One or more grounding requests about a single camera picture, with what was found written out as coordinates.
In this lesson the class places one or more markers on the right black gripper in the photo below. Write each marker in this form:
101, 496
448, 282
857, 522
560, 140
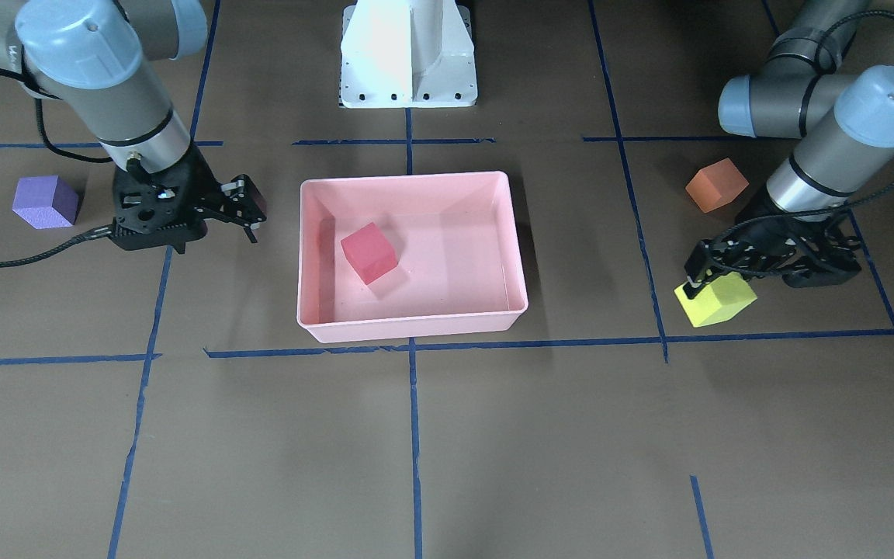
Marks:
200, 179

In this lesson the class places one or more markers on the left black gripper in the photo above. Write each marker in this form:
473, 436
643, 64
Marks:
763, 211

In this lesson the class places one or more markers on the yellow foam block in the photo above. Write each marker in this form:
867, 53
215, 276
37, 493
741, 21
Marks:
718, 301

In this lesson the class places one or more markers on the red foam block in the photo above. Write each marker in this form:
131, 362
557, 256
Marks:
369, 253

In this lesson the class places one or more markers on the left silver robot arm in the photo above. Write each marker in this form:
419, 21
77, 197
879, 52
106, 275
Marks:
844, 128

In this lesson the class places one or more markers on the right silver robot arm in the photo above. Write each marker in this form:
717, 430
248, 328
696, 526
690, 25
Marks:
97, 57

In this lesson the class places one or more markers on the pink plastic bin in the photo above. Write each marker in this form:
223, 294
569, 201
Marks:
459, 266

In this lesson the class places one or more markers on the orange foam block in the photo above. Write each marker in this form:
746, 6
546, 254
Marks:
716, 185

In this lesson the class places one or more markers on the purple foam block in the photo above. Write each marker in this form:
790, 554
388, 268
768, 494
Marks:
45, 201

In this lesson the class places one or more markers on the white pedestal column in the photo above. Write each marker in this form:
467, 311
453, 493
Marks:
407, 54

